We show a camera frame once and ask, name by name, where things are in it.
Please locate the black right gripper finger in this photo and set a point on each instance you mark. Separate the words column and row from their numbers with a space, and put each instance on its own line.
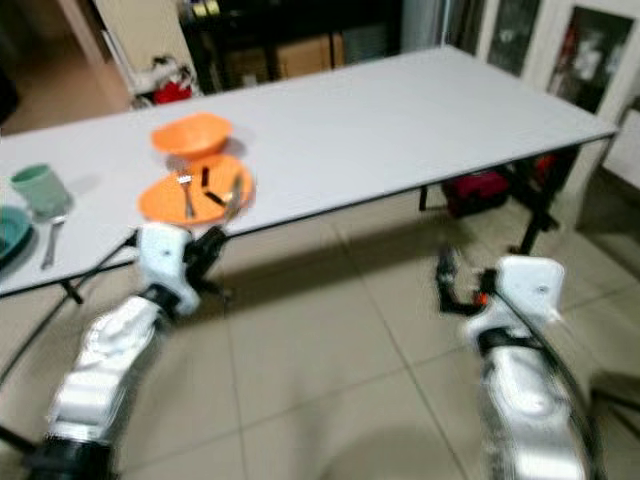
column 484, row 274
column 447, row 270

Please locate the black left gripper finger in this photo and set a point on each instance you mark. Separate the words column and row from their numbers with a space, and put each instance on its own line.
column 196, row 238
column 217, row 244

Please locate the silver spoon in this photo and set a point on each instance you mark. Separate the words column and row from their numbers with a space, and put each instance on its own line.
column 238, row 195

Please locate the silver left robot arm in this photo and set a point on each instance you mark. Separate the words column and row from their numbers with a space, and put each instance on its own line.
column 105, row 360

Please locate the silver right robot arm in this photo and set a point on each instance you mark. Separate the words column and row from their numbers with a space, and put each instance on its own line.
column 525, row 400

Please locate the orange plate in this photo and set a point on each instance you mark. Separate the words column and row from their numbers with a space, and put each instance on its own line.
column 160, row 205

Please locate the red bag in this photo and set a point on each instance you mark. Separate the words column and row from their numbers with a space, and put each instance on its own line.
column 478, row 190

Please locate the orange bowl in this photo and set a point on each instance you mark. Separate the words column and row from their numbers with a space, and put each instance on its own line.
column 190, row 133

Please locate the teal plate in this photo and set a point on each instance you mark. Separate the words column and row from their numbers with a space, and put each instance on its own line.
column 15, row 230

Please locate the red and white toy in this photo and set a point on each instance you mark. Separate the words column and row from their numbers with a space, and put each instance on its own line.
column 172, row 90

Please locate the green cup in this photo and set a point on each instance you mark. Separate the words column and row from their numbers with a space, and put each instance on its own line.
column 42, row 190

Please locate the small cardboard box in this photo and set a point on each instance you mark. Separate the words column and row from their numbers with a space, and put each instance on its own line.
column 248, row 67

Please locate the large cardboard box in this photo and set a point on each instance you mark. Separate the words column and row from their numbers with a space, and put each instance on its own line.
column 307, row 57

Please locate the beige board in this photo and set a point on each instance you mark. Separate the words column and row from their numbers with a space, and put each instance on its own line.
column 140, row 35

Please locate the white glass door cabinet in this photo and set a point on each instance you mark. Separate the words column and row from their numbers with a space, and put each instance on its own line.
column 580, row 50

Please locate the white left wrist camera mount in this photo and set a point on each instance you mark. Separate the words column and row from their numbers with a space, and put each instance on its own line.
column 165, row 255

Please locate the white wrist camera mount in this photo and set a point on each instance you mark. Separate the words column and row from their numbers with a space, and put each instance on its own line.
column 165, row 255
column 528, row 288

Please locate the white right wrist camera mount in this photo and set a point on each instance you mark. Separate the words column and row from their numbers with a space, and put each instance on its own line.
column 528, row 288

